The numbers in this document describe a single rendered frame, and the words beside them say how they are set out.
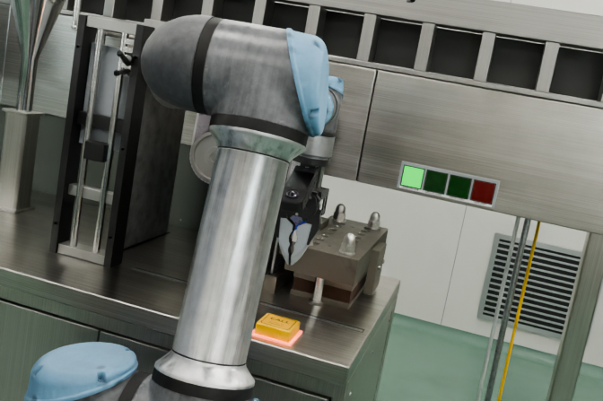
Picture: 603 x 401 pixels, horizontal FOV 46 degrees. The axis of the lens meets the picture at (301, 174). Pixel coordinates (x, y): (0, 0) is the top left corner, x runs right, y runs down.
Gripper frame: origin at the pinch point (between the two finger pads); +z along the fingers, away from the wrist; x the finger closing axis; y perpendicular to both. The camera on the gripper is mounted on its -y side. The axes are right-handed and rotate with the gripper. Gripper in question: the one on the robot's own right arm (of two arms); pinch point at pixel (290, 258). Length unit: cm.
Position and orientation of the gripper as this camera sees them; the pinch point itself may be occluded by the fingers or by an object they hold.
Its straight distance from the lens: 135.0
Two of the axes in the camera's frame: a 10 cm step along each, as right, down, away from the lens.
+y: 2.8, -1.0, 9.6
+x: -9.4, -2.1, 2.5
